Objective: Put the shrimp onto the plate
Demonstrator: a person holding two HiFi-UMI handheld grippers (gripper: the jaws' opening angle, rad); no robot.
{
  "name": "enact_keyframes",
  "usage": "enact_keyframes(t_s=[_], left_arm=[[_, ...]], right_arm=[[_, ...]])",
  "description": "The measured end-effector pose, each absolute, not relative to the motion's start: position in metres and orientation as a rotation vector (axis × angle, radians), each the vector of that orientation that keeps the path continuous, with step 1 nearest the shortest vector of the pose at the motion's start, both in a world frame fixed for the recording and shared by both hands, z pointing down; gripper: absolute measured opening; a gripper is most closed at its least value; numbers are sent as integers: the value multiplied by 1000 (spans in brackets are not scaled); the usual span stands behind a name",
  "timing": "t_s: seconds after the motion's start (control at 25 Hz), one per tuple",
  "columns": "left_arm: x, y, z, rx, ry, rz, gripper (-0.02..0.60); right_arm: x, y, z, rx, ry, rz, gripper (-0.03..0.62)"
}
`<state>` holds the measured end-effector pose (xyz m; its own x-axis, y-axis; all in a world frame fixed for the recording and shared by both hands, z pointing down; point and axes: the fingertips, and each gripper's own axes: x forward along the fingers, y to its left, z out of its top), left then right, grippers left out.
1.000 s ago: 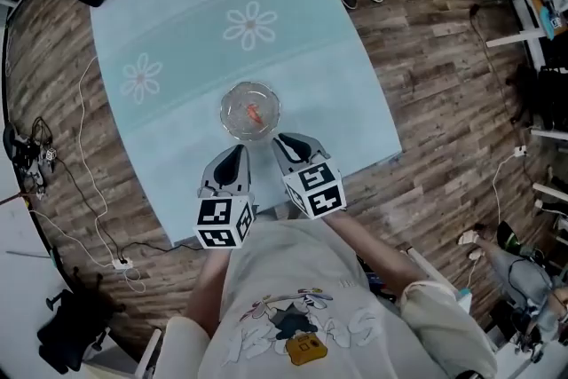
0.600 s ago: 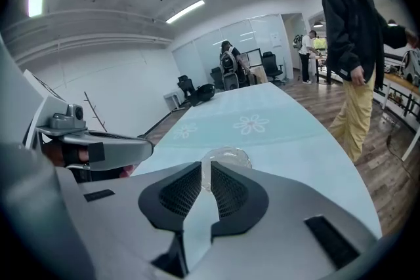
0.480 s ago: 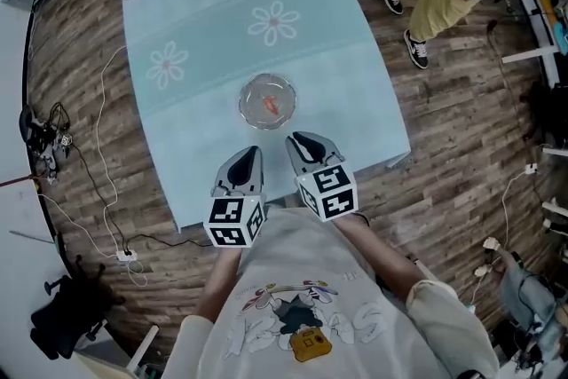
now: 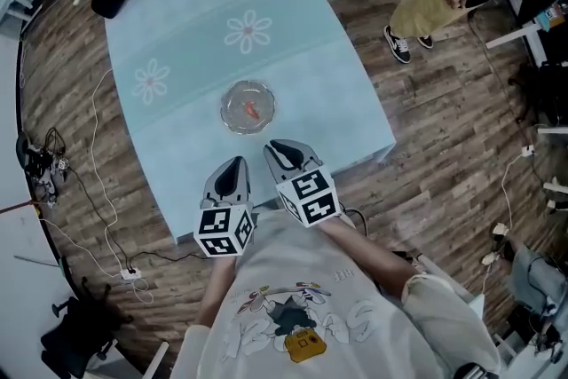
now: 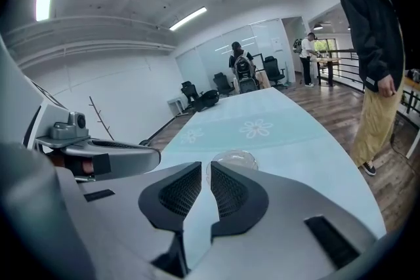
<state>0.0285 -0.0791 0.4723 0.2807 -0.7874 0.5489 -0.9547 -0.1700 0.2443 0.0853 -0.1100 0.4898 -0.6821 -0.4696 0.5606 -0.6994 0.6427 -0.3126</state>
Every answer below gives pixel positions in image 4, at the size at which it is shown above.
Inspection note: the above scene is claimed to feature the blue denim garment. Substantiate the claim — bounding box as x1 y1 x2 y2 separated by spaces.
505 243 563 316

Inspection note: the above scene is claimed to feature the person's printed white shirt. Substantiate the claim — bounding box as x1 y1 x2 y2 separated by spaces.
170 208 502 379

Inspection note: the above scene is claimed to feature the small white desk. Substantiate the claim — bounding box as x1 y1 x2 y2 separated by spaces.
0 0 43 28

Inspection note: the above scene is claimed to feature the person's right forearm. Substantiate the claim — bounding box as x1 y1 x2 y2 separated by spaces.
317 215 428 312

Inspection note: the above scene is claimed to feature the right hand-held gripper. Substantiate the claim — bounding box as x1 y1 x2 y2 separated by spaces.
263 139 343 229

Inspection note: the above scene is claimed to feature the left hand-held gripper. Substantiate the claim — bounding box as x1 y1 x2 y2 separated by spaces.
193 155 257 258

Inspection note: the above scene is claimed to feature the brown wooden coat rack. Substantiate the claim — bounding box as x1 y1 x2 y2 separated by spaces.
0 200 36 215

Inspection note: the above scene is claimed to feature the white cable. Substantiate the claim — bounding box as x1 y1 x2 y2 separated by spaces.
91 68 130 276

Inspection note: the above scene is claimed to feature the black office chair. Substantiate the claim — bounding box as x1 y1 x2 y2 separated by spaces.
40 277 134 379

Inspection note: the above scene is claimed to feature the white desk with wooden top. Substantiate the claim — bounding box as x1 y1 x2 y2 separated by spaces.
483 0 568 67

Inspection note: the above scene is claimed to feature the black backpack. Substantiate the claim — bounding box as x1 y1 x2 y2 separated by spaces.
509 61 568 128

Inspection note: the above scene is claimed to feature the black and white device pile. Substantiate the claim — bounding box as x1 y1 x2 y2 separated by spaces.
17 127 72 209

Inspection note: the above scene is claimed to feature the black cable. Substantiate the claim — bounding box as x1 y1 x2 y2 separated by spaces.
66 166 209 276

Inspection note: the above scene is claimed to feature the person's left forearm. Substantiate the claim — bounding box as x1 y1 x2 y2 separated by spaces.
194 255 239 330

